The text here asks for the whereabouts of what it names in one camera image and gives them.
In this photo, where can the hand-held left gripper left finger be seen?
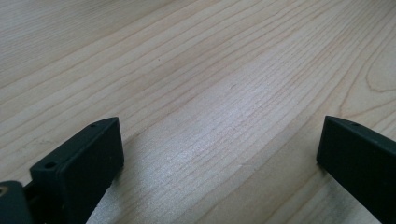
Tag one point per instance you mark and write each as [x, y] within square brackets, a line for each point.
[81, 174]

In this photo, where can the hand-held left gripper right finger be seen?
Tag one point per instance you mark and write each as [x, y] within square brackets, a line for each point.
[361, 161]

